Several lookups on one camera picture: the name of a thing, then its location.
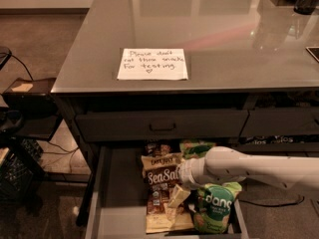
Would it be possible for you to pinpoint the green dang chip bag front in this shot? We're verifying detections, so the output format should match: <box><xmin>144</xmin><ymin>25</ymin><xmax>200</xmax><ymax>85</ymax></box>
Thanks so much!
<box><xmin>193</xmin><ymin>182</ymin><xmax>242</xmax><ymax>234</ymax></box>

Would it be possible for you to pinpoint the dark brown snack bag rear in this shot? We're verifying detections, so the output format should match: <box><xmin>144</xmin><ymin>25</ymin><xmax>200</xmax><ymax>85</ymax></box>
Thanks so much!
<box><xmin>146</xmin><ymin>141</ymin><xmax>172</xmax><ymax>157</ymax></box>

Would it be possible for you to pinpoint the white handwritten paper note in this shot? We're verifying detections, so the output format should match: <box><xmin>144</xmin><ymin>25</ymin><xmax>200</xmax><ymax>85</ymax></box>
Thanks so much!
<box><xmin>117</xmin><ymin>48</ymin><xmax>188</xmax><ymax>81</ymax></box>

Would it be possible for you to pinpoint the dark snack bags right drawer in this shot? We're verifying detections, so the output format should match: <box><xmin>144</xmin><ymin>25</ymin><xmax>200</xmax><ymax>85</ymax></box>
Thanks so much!
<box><xmin>242</xmin><ymin>134</ymin><xmax>319</xmax><ymax>145</ymax></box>

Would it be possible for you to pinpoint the open grey middle drawer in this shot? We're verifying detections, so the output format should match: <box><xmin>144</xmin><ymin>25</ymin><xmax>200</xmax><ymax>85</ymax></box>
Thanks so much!
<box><xmin>85</xmin><ymin>146</ymin><xmax>249</xmax><ymax>239</ymax></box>

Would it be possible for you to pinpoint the dark top drawer with handle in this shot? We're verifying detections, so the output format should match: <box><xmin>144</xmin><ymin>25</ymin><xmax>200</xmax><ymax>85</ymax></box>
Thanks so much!
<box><xmin>76</xmin><ymin>110</ymin><xmax>248</xmax><ymax>142</ymax></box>

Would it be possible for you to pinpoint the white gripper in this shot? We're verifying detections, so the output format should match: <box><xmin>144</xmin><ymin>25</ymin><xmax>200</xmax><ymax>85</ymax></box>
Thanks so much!
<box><xmin>168</xmin><ymin>158</ymin><xmax>207</xmax><ymax>208</ymax></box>

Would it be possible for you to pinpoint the black cable left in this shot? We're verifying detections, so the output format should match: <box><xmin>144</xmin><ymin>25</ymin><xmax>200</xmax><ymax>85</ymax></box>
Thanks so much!
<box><xmin>0</xmin><ymin>52</ymin><xmax>35</xmax><ymax>82</ymax></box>

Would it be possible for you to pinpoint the black floor cable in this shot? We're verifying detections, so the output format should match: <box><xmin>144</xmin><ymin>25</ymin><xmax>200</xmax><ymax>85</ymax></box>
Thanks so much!
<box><xmin>238</xmin><ymin>194</ymin><xmax>306</xmax><ymax>208</ymax></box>

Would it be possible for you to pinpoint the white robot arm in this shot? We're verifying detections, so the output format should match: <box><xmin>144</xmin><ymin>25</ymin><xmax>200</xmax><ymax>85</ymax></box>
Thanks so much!
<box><xmin>176</xmin><ymin>146</ymin><xmax>319</xmax><ymax>201</ymax></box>

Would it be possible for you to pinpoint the black plastic crate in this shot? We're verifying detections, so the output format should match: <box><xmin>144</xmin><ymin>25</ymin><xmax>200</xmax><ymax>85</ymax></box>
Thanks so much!
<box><xmin>0</xmin><ymin>147</ymin><xmax>33</xmax><ymax>202</ymax></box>

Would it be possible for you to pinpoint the green dang chip bag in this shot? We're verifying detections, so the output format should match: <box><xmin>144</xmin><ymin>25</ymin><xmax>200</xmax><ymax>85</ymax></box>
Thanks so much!
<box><xmin>193</xmin><ymin>182</ymin><xmax>242</xmax><ymax>234</ymax></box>
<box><xmin>179</xmin><ymin>139</ymin><xmax>216</xmax><ymax>159</ymax></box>

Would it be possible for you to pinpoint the green dang chip bag rear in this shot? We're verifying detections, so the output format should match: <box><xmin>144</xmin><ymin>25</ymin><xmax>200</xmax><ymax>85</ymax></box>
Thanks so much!
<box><xmin>179</xmin><ymin>139</ymin><xmax>216</xmax><ymax>159</ymax></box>

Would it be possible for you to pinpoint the dark right middle drawer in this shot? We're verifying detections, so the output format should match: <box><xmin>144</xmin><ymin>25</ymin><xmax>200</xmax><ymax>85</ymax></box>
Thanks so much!
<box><xmin>235</xmin><ymin>142</ymin><xmax>319</xmax><ymax>157</ymax></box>

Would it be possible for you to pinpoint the brown sea salt chip bag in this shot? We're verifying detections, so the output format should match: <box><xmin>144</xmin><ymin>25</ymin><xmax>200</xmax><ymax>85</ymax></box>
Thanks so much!
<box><xmin>142</xmin><ymin>153</ymin><xmax>193</xmax><ymax>233</ymax></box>

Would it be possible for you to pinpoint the black side table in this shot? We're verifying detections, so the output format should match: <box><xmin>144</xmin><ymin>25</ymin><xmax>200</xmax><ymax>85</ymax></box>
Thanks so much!
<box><xmin>0</xmin><ymin>78</ymin><xmax>62</xmax><ymax>140</ymax></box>

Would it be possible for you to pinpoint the dark right upper drawer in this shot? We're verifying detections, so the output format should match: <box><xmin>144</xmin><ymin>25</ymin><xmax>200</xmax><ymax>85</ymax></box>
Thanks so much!
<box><xmin>241</xmin><ymin>108</ymin><xmax>319</xmax><ymax>137</ymax></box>

